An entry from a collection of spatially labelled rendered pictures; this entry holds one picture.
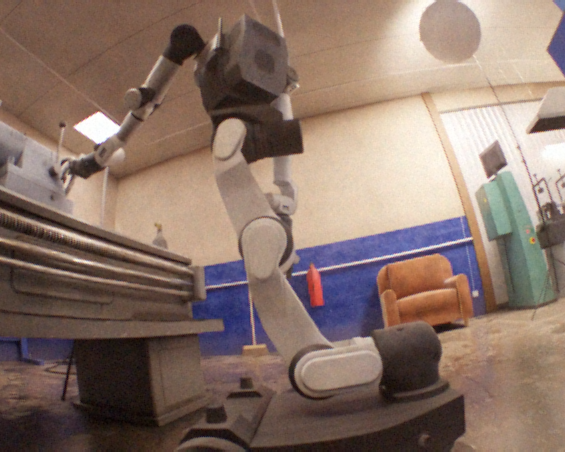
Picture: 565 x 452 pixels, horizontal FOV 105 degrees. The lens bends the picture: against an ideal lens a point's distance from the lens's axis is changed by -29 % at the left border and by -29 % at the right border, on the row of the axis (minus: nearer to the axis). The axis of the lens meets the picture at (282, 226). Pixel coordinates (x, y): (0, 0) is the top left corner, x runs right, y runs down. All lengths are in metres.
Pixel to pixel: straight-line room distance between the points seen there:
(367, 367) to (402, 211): 3.61
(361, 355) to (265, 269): 0.30
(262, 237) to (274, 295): 0.14
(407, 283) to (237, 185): 3.00
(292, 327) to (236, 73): 0.74
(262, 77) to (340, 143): 3.72
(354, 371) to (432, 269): 3.04
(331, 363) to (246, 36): 0.97
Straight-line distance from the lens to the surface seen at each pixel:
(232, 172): 0.86
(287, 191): 1.13
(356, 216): 4.20
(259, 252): 0.74
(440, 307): 3.35
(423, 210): 4.29
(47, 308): 1.11
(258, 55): 1.05
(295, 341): 0.77
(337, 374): 0.73
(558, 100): 4.52
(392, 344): 0.78
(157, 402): 1.44
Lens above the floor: 0.42
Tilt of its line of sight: 17 degrees up
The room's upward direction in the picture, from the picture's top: 8 degrees counter-clockwise
